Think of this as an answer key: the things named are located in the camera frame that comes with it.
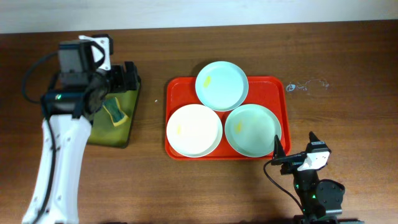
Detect green and yellow sponge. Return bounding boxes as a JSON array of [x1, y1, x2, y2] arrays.
[[103, 97, 129, 127]]

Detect cream white plate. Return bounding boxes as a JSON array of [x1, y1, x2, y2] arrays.
[[166, 104, 223, 158]]

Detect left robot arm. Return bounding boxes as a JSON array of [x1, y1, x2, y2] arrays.
[[22, 34, 141, 223]]

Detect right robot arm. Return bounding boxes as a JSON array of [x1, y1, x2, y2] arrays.
[[266, 132, 362, 224]]

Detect red plastic serving tray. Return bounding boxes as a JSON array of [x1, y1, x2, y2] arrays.
[[165, 76, 292, 161]]

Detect black tray with green liquid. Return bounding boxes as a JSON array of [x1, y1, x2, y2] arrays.
[[88, 77, 141, 148]]

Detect pale green plate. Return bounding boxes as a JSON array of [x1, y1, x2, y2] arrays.
[[224, 104, 282, 157]]

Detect light blue top plate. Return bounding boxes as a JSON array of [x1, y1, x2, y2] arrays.
[[195, 61, 249, 111]]

